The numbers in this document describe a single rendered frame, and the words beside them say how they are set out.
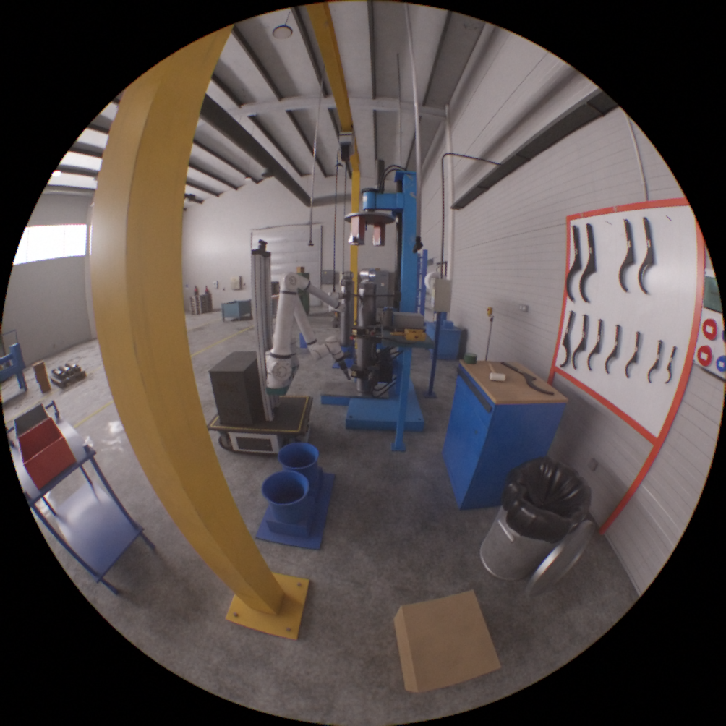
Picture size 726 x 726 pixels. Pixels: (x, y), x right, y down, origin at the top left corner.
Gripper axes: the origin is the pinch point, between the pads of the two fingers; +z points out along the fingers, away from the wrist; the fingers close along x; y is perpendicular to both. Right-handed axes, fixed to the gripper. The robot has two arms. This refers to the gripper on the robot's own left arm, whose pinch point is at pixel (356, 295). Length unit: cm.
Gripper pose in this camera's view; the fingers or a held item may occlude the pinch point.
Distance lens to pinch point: 291.8
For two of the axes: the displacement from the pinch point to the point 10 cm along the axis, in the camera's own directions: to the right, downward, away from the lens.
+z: 9.5, -0.8, 3.1
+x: -0.2, 9.4, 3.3
